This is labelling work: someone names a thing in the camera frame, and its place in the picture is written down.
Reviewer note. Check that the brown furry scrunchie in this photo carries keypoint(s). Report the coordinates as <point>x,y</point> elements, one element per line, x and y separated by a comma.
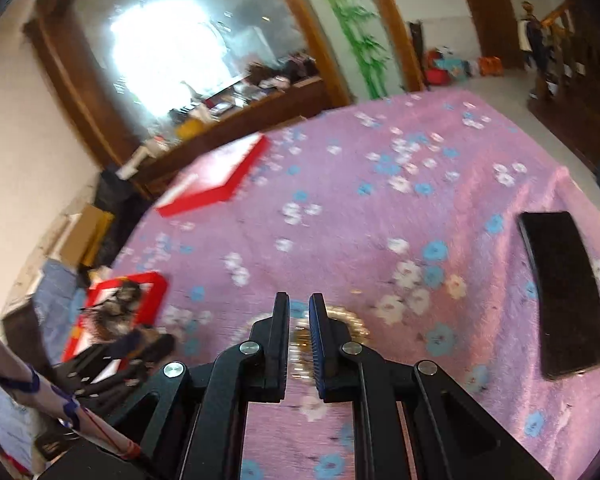
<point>125,294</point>

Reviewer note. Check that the wooden stair railing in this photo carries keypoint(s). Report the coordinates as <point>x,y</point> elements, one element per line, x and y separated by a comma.
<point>565,70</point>

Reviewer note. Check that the black smartphone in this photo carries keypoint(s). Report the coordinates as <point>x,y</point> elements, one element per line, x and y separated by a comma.
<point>562,290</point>

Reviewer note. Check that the jacket on stair post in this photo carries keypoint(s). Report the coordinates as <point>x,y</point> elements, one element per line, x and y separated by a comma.
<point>528,35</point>

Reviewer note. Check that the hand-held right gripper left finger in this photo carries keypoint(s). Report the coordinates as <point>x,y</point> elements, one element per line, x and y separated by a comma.
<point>280,345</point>

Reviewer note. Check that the blue cloth bag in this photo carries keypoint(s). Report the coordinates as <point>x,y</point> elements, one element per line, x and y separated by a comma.
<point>55,290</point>

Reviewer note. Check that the teal box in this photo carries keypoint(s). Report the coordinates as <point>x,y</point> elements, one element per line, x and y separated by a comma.
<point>450,65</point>

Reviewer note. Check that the orange bag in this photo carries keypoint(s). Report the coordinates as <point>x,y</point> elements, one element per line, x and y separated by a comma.
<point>490,65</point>

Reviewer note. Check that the pink floral blanket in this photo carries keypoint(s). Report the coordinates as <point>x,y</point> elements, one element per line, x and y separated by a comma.
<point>380,210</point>

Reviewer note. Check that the wooden door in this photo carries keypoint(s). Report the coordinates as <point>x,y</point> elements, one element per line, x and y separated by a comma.
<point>485,10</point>

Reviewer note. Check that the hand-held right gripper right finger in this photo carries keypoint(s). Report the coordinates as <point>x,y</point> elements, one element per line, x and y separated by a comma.
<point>320,350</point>

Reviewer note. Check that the bamboo wall painting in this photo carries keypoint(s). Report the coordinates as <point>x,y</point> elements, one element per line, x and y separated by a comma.
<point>355,35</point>

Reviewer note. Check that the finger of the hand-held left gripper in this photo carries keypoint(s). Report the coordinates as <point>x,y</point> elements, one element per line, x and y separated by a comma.
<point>150,347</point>
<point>122,376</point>

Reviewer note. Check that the cardboard box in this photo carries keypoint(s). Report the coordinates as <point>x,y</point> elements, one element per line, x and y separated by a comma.
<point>85,237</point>

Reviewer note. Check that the wood framed glass window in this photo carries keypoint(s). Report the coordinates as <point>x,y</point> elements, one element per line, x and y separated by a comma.
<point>180,50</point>

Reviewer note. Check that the red jewelry box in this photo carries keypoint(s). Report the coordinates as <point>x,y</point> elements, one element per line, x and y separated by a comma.
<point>130,276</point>

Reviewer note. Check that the black chair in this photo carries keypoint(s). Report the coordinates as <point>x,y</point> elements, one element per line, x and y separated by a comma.
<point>416,55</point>

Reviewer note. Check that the wooden counter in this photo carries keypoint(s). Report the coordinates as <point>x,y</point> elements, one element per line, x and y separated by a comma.
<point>260,110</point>

